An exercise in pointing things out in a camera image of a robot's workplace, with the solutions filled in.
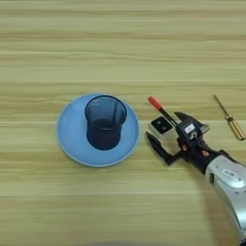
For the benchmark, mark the round blue plate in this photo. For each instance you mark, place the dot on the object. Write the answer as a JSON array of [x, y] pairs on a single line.
[[72, 134]]

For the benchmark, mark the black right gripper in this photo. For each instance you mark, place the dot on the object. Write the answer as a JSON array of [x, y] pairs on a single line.
[[197, 154]]

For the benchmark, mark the black mesh pen cup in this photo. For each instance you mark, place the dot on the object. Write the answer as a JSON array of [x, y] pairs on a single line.
[[104, 137]]

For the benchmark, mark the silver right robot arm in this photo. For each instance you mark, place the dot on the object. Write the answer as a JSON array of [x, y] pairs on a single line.
[[229, 189]]

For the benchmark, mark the black box with white label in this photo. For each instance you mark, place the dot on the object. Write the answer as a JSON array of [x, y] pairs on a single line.
[[189, 129]]

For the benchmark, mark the small black white square box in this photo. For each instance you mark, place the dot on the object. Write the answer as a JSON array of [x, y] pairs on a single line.
[[161, 125]]

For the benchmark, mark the red and black marker pen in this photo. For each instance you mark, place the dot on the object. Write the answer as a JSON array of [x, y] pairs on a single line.
[[155, 103]]

